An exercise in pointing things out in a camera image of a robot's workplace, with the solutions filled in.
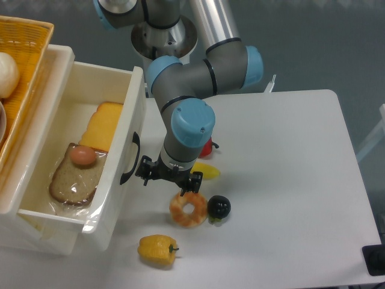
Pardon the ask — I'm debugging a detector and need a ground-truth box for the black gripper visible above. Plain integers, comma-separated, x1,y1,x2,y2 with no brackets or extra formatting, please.
135,155,203,196

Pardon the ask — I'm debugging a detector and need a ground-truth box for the white top drawer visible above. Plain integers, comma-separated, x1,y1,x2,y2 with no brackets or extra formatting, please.
17,63,146,255

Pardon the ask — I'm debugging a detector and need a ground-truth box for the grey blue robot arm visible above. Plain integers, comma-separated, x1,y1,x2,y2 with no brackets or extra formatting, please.
94,1,263,193

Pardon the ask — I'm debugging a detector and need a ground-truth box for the white drawer cabinet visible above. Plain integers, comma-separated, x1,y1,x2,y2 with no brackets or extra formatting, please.
1,45,76,255

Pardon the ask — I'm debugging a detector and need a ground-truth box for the yellow banana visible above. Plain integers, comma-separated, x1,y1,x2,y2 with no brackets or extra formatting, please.
191,162,221,180

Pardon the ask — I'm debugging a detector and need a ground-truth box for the red bell pepper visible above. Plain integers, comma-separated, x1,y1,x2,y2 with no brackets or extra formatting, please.
199,138,219,158

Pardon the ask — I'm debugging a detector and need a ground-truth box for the orange glazed donut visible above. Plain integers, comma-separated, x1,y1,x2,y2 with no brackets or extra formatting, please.
169,192,208,228

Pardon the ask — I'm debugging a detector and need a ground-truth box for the black round fruit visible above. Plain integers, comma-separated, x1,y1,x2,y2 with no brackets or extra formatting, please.
207,195,232,223

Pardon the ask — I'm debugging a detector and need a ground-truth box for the yellow bell pepper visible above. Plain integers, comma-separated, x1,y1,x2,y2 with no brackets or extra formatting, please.
137,234,179,266

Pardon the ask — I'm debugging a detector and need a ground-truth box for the yellow toast slice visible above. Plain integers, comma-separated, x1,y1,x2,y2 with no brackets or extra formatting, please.
79,102,123,152

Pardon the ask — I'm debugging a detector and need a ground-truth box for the brown egg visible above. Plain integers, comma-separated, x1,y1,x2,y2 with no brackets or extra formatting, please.
69,146,96,166

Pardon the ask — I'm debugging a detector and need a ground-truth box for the brown bread slice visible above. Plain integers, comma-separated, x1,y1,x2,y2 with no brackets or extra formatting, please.
49,143,108,207

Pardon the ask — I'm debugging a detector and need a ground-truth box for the white round bun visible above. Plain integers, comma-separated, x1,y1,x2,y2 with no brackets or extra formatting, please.
0,52,20,99

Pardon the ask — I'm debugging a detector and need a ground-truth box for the yellow woven basket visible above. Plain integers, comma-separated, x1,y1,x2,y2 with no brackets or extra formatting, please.
1,15,54,168

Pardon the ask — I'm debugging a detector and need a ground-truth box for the black device at edge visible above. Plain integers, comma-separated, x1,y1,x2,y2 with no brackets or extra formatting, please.
362,244,385,276

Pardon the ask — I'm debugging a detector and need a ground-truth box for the black top drawer handle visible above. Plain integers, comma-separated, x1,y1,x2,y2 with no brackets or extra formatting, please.
120,131,141,185

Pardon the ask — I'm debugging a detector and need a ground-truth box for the white frame at right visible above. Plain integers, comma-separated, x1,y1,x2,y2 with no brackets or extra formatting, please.
356,104,384,163

